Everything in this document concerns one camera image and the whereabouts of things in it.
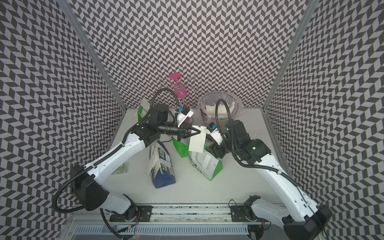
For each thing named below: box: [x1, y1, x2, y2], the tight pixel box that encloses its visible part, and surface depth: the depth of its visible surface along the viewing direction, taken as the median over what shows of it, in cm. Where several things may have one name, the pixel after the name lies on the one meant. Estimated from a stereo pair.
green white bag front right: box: [188, 146, 223, 181], surface depth 72 cm
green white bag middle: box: [172, 137, 189, 158], surface depth 89 cm
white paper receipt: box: [188, 125, 207, 153], surface depth 69 cm
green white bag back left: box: [137, 97, 151, 123], surface depth 88 cm
